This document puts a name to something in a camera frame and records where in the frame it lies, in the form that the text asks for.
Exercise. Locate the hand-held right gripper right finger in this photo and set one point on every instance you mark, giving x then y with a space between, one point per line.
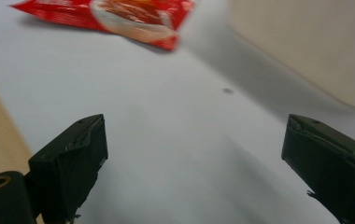
331 161

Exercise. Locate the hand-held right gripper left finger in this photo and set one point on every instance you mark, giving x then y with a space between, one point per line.
69 161

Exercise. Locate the red snack packet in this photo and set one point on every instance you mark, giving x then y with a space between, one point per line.
116 18

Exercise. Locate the beige box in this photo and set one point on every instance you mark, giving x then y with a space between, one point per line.
306 40

